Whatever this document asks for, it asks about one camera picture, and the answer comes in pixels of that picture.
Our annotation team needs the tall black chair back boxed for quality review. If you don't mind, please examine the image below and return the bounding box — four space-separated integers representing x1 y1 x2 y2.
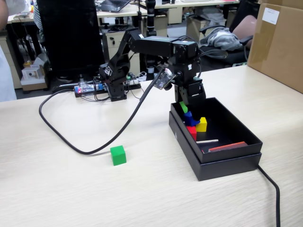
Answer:
36 0 104 78

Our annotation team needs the flat orange block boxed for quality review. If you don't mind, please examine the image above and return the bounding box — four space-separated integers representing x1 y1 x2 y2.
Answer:
208 141 249 153

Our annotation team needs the person's white shirt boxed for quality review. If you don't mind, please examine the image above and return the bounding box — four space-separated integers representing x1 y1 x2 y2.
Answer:
0 44 17 101

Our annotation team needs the blue cube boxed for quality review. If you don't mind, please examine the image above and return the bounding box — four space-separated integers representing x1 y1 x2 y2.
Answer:
183 110 201 127

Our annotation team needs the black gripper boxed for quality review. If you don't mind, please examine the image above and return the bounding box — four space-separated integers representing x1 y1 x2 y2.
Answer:
172 61 207 120

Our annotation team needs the person's forearm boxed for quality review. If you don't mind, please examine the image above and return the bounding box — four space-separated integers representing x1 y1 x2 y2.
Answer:
0 0 26 31

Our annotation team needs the red cube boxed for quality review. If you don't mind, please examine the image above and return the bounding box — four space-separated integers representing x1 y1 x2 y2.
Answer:
186 125 198 141

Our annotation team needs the green cube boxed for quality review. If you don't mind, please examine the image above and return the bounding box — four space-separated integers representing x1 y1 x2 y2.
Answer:
110 145 127 166

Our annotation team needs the grey clothing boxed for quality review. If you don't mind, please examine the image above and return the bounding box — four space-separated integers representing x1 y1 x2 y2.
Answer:
199 26 244 52

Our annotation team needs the large cardboard box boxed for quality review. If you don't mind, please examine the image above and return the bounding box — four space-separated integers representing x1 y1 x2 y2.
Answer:
247 0 303 94

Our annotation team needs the person in striped shirt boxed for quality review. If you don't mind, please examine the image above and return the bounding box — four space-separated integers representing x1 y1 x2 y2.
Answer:
33 0 45 42

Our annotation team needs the thick black camera cable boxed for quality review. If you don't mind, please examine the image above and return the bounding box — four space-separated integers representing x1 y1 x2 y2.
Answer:
38 67 166 156

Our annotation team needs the black box tray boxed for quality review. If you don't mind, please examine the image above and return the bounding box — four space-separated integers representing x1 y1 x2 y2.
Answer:
170 96 264 164

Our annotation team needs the long beige office desk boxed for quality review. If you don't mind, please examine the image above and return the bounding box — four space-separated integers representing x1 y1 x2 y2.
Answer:
139 0 241 8
96 4 184 24

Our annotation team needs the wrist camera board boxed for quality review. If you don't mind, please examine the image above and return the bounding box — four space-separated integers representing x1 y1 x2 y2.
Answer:
153 68 178 92

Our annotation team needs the black open box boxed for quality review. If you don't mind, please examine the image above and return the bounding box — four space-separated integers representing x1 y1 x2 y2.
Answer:
169 111 262 182

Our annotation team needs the electronics board with wires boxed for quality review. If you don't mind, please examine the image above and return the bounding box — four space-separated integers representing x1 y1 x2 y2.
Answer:
74 78 143 99

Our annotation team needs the black office chair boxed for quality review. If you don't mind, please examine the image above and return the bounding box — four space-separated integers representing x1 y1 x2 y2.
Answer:
197 15 258 68

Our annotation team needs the black vertical pole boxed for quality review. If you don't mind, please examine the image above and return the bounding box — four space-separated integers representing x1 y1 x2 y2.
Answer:
144 0 157 75

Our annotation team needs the yellow cube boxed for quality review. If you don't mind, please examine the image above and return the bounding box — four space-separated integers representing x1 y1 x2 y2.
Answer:
195 117 208 132

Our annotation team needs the beige three-drawer cabinet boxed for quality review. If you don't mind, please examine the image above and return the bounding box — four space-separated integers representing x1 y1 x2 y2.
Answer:
104 26 141 76

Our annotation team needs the small cardboard box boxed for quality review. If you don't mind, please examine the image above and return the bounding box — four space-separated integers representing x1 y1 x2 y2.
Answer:
20 65 47 92

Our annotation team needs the thick black power cable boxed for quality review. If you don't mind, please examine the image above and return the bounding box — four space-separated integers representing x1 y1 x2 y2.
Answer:
257 165 281 227

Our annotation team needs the black laptop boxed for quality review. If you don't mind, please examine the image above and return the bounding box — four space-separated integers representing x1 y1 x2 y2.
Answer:
96 0 131 13

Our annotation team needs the narrow beige pedestal cabinet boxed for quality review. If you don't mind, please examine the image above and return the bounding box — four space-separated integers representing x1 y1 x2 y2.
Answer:
153 14 169 37

